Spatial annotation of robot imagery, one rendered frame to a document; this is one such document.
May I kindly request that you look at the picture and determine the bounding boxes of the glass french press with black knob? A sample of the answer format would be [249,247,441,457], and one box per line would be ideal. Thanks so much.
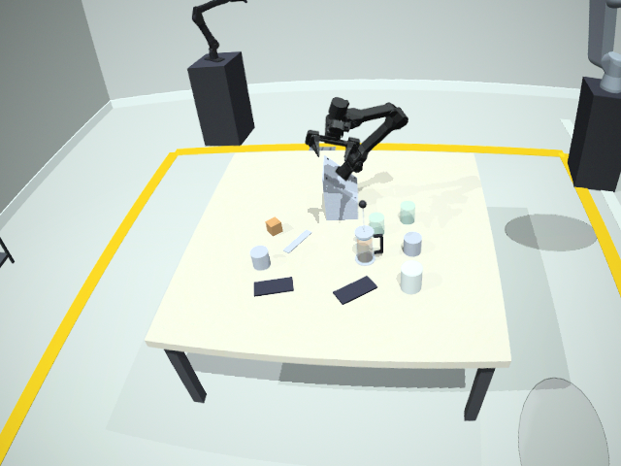
[355,200,383,266]

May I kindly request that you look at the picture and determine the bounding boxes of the tan cube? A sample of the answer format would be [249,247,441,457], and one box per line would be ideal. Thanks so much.
[265,217,283,237]

